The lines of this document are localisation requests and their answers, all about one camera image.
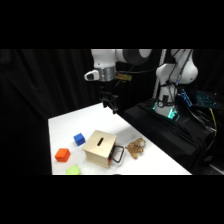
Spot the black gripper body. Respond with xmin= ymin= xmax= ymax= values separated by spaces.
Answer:
xmin=98 ymin=85 xmax=119 ymax=108

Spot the wooden drawer with black handle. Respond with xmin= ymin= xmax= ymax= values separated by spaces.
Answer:
xmin=107 ymin=144 xmax=126 ymax=168

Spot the light wooden slotted box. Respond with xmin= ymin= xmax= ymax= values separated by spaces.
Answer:
xmin=81 ymin=129 xmax=118 ymax=169

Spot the blue cube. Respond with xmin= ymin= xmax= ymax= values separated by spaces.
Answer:
xmin=73 ymin=132 xmax=86 ymax=147

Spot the black cloth covered stand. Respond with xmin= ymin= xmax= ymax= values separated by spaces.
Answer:
xmin=122 ymin=99 xmax=224 ymax=176

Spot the black curtain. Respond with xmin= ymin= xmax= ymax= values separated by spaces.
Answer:
xmin=0 ymin=49 xmax=224 ymax=176

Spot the orange cube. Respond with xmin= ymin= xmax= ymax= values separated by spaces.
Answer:
xmin=54 ymin=147 xmax=72 ymax=163

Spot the light green block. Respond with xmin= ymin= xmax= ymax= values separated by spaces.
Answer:
xmin=65 ymin=163 xmax=82 ymax=176

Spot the blue lit keyboard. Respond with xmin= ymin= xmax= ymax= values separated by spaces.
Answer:
xmin=195 ymin=89 xmax=220 ymax=109

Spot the yellow cable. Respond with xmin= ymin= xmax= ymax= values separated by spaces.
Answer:
xmin=208 ymin=107 xmax=219 ymax=137

